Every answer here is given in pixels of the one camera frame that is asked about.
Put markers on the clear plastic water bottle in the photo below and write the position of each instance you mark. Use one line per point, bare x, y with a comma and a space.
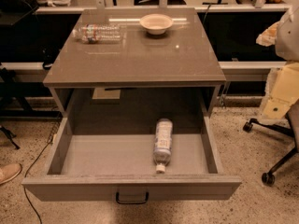
98, 33

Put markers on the grey cabinet with counter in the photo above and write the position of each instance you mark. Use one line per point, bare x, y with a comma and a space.
125, 86

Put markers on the black office chair base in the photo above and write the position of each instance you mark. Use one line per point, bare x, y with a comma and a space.
283, 146

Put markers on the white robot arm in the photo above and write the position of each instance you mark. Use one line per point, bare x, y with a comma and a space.
287, 41

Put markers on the blue plastic bottle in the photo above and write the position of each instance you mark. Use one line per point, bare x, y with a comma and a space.
162, 144

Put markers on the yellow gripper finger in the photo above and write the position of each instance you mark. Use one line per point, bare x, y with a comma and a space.
268, 36
281, 91

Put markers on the white paper bowl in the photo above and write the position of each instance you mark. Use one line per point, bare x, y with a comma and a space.
156, 24

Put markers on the tan shoe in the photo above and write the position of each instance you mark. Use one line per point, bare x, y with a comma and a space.
9, 172

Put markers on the black drawer handle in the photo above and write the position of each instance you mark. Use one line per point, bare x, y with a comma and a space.
132, 199

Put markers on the open grey drawer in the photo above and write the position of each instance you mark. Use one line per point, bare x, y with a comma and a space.
84, 166

